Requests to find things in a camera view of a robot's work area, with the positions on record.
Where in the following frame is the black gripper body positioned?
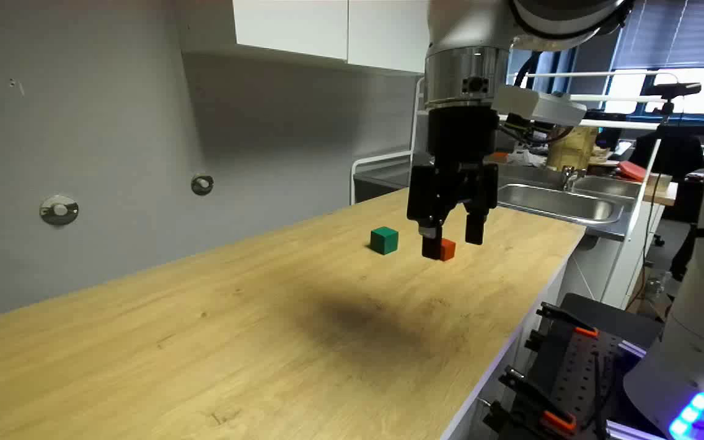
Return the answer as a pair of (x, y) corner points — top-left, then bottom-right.
(406, 104), (498, 224)

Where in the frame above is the orange block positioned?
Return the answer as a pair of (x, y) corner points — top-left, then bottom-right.
(439, 239), (454, 261)

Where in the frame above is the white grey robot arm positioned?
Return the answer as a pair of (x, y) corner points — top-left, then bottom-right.
(406, 0), (633, 258)

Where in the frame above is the green block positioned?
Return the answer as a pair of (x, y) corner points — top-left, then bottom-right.
(369, 227), (398, 253)

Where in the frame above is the beige jug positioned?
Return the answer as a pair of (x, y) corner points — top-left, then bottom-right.
(547, 128), (597, 170)

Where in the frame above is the stainless steel sink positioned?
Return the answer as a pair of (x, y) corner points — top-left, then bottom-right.
(498, 184), (622, 227)

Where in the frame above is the black clamp rack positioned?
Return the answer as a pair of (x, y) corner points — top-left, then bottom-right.
(483, 302), (631, 440)

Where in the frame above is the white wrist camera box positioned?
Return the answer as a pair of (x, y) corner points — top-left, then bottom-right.
(492, 85), (587, 128)

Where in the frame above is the white wall cabinet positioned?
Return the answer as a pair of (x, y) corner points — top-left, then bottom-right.
(178, 0), (432, 79)

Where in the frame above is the camera on tripod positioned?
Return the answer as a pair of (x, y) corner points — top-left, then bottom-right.
(607, 82), (702, 302)

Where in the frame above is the round wall outlet right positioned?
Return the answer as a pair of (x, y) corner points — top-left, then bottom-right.
(190, 176), (212, 196)

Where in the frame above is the round wall outlet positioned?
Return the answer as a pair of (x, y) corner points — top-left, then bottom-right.
(38, 196), (80, 227)
(190, 176), (212, 196)

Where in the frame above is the round wall outlet left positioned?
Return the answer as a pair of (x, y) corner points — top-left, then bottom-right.
(38, 196), (80, 227)

